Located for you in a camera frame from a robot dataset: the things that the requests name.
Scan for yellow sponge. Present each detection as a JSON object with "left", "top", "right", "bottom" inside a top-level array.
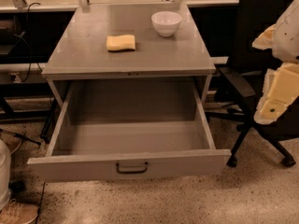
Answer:
[{"left": 107, "top": 35, "right": 135, "bottom": 51}]

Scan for black cable on floor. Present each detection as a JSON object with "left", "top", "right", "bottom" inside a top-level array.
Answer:
[{"left": 35, "top": 182, "right": 47, "bottom": 224}]

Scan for black hanging cable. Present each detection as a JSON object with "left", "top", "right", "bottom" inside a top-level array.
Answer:
[{"left": 12, "top": 2, "right": 45, "bottom": 83}]

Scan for black tripod leg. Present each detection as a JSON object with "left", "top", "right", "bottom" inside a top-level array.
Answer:
[{"left": 0, "top": 128, "right": 41, "bottom": 146}]

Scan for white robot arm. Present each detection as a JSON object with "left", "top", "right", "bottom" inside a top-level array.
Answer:
[{"left": 252, "top": 0, "right": 299, "bottom": 125}]

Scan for grey top drawer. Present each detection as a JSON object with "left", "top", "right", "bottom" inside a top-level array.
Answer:
[{"left": 28, "top": 77, "right": 231, "bottom": 182}]

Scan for tan sneaker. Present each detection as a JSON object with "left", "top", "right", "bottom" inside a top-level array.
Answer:
[{"left": 0, "top": 200, "right": 39, "bottom": 224}]

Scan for white power outlet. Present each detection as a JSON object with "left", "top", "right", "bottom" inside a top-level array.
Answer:
[{"left": 9, "top": 73, "right": 21, "bottom": 83}]

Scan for grey metal drawer cabinet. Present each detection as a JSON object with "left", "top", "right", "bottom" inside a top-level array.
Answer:
[{"left": 42, "top": 3, "right": 215, "bottom": 105}]

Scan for white trouser leg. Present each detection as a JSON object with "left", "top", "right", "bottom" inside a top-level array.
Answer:
[{"left": 0, "top": 140, "right": 11, "bottom": 210}]

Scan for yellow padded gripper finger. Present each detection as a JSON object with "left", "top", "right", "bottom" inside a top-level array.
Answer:
[{"left": 254, "top": 63, "right": 299, "bottom": 124}]

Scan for white bowl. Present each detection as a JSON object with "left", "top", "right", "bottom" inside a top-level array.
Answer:
[{"left": 151, "top": 11, "right": 182, "bottom": 37}]

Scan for black office chair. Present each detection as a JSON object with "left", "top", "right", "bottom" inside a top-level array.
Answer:
[{"left": 206, "top": 0, "right": 299, "bottom": 167}]

